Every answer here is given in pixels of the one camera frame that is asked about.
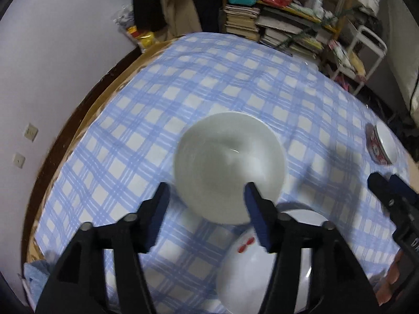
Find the wooden bookshelf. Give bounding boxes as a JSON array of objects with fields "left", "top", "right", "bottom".
[{"left": 222, "top": 0, "right": 353, "bottom": 60}]

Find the stack of books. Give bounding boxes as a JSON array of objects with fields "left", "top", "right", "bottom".
[{"left": 224, "top": 4, "right": 260, "bottom": 42}]

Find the blue plaid tablecloth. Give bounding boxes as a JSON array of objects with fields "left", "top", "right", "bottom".
[{"left": 34, "top": 31, "right": 410, "bottom": 314}]

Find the cherry plate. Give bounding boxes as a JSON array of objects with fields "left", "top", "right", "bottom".
[{"left": 216, "top": 209, "right": 327, "bottom": 313}]

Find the white utility cart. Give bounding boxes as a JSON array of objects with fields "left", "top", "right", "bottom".
[{"left": 328, "top": 23, "right": 388, "bottom": 96}]

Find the lower wall socket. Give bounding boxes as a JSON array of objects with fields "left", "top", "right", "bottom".
[{"left": 13, "top": 152, "right": 26, "bottom": 169}]

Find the large plain white bowl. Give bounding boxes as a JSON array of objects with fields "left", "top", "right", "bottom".
[{"left": 173, "top": 111, "right": 288, "bottom": 225}]

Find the person's right hand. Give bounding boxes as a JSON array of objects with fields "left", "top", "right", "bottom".
[{"left": 376, "top": 250, "right": 403, "bottom": 305}]

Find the yellow snack bag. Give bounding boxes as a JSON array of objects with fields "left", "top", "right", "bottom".
[{"left": 114, "top": 6, "right": 158, "bottom": 53}]

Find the upper wall socket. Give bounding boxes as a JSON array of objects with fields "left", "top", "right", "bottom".
[{"left": 23, "top": 123, "right": 38, "bottom": 142}]

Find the white folded mattress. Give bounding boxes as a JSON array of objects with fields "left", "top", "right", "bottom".
[{"left": 387, "top": 0, "right": 418, "bottom": 125}]

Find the wall socket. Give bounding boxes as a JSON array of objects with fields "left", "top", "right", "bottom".
[
  {"left": 13, "top": 152, "right": 26, "bottom": 169},
  {"left": 23, "top": 123, "right": 38, "bottom": 142}
]

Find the red patterned bowl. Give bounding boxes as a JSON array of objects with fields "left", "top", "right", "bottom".
[{"left": 366, "top": 121, "right": 398, "bottom": 165}]

